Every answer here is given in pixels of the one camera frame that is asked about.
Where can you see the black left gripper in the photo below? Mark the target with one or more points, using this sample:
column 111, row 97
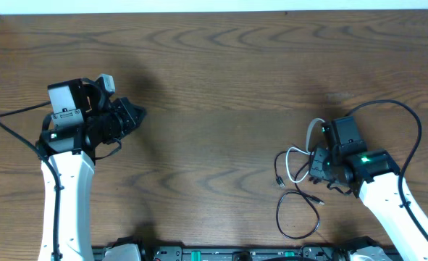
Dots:
column 125, row 116

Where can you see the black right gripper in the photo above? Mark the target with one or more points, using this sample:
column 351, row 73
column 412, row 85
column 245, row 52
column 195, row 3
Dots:
column 317, row 165

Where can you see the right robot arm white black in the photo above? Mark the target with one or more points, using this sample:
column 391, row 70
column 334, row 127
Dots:
column 346, row 164

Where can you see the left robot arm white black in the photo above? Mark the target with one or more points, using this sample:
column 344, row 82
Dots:
column 83, row 116

